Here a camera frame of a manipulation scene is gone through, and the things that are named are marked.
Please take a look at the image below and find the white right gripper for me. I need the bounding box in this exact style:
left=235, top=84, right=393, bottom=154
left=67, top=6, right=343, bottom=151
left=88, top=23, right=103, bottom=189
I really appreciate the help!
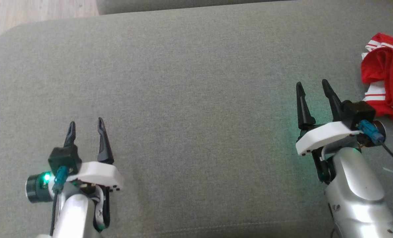
left=295, top=79, right=362, bottom=184

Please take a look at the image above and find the black cable blue connector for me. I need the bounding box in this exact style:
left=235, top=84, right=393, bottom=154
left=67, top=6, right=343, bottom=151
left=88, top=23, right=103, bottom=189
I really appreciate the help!
left=358, top=120, right=393, bottom=169

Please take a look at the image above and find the black cable teal connector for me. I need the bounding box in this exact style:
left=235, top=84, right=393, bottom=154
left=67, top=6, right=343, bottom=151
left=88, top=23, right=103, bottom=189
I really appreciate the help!
left=49, top=166, right=70, bottom=237

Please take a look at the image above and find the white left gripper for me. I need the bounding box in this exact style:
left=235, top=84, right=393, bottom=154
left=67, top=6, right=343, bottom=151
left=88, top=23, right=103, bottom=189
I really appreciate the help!
left=64, top=117, right=124, bottom=232

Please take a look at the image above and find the large grey sofa seat cushion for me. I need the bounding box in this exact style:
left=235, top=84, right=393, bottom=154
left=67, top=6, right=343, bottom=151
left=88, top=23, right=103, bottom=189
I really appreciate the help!
left=0, top=0, right=393, bottom=238

